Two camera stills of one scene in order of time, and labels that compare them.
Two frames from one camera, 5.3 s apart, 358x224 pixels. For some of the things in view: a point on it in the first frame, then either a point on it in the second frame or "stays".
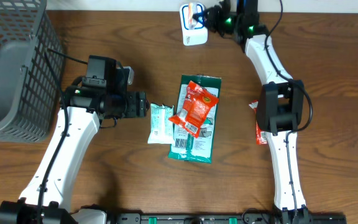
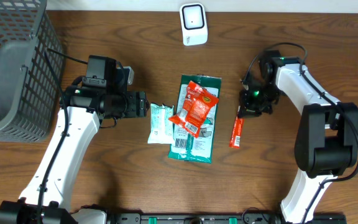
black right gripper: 213,14 -> 247,110
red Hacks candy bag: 197,103 stays
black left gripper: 138,104 stays
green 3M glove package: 185,145 stays
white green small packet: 162,129 stays
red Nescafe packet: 261,136 -> 235,133
